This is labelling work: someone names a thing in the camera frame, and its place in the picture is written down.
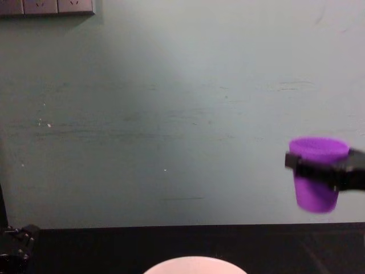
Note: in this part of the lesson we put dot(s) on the dark upright bar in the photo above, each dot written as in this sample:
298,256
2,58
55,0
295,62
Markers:
2,199

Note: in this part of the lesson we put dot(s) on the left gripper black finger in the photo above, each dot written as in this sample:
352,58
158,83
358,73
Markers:
27,237

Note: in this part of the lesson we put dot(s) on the grey wall socket plate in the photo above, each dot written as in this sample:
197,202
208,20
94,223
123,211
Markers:
75,5
40,6

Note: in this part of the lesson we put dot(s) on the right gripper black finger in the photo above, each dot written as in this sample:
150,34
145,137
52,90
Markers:
310,167
357,155

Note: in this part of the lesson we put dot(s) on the purple plastic cup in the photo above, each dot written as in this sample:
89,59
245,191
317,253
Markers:
315,197

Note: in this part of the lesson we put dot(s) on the black table cloth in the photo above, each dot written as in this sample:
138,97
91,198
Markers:
199,242

